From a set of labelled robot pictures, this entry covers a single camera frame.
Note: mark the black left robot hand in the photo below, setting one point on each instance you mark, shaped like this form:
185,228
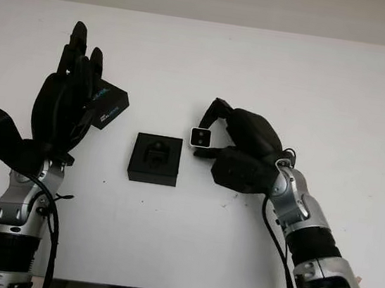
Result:
55,108

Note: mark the black camera box base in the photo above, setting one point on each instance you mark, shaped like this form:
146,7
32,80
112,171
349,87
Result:
152,176

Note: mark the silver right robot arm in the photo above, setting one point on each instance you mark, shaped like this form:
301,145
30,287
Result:
310,216

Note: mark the small silver square camera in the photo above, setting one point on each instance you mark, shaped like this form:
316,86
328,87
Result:
201,138

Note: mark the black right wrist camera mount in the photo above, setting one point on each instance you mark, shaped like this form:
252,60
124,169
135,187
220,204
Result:
238,171

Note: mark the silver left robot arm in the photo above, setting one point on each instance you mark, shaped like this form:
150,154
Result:
18,202

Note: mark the black box lid with print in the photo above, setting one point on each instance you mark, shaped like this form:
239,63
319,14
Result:
114,105

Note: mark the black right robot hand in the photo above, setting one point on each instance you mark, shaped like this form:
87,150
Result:
254,131

